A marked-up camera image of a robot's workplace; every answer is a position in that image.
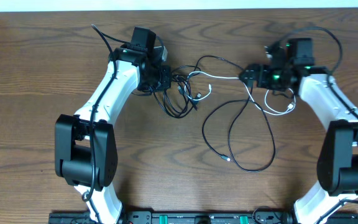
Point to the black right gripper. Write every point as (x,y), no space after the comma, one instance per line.
(264,69)

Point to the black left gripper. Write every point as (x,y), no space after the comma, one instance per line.
(167,83)

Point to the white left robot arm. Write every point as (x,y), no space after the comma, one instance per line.
(85,146)

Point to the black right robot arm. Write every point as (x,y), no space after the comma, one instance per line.
(293,68)

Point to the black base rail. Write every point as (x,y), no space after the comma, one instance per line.
(144,217)

